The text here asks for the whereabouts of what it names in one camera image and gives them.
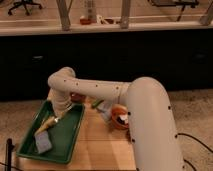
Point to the red object on shelf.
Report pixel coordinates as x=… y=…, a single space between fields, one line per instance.
x=84 y=21

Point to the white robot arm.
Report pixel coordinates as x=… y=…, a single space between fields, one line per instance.
x=151 y=121

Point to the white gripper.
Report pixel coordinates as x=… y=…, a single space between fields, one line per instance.
x=61 y=108

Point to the silver metal fork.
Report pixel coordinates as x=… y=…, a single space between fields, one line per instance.
x=56 y=119

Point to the dark red bowl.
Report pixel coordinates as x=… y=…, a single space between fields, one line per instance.
x=77 y=98

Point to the orange bowl with contents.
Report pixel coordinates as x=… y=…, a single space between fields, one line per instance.
x=119 y=117

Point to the green vegetable toy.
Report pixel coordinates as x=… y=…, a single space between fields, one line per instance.
x=96 y=103

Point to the black post lower left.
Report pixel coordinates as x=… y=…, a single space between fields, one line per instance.
x=8 y=156

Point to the green plastic tray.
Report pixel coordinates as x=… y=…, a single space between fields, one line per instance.
x=62 y=136

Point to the yellow handled brush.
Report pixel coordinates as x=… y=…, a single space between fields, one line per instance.
x=48 y=123

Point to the grey blue cloth piece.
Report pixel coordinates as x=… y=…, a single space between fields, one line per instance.
x=105 y=110

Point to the grey blue sponge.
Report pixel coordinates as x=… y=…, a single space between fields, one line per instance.
x=43 y=142

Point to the black office chair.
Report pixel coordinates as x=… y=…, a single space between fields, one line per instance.
x=23 y=3

